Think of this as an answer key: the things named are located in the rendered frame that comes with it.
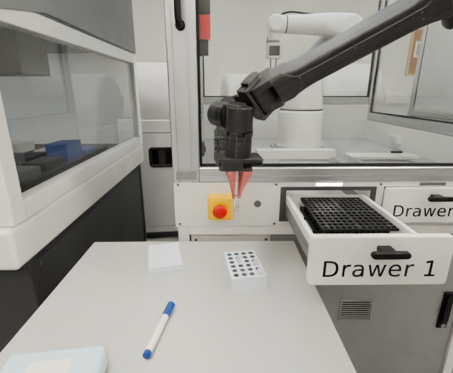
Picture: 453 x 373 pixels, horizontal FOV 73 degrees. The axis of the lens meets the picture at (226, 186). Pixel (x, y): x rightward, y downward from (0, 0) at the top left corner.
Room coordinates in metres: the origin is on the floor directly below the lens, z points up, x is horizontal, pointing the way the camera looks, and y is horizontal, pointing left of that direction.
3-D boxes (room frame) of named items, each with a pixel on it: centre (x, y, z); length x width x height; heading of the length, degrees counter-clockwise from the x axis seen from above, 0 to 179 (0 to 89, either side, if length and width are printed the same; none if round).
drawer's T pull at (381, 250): (0.53, -0.31, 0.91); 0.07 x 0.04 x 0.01; 91
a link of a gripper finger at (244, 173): (0.66, -0.02, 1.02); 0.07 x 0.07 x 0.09; 7
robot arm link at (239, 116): (0.66, -0.02, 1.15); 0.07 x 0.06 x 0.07; 30
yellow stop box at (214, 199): (0.85, 0.02, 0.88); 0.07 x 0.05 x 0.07; 91
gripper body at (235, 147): (0.66, -0.03, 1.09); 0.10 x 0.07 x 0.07; 97
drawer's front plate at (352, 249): (0.56, -0.31, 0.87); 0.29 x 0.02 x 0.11; 91
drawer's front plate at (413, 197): (0.88, -0.63, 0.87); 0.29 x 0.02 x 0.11; 91
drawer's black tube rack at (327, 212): (0.76, -0.31, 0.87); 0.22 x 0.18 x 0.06; 1
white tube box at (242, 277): (0.67, -0.04, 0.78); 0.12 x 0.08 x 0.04; 9
